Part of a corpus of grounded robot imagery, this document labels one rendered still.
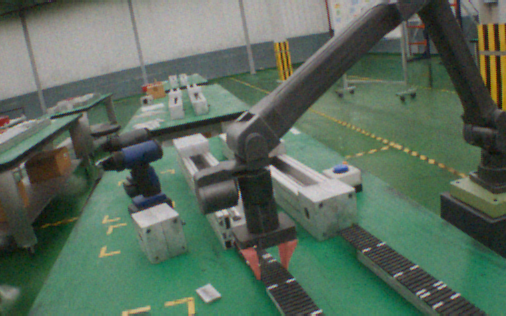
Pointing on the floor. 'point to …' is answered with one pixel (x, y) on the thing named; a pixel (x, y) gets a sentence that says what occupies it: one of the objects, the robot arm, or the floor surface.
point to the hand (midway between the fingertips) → (271, 270)
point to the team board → (340, 11)
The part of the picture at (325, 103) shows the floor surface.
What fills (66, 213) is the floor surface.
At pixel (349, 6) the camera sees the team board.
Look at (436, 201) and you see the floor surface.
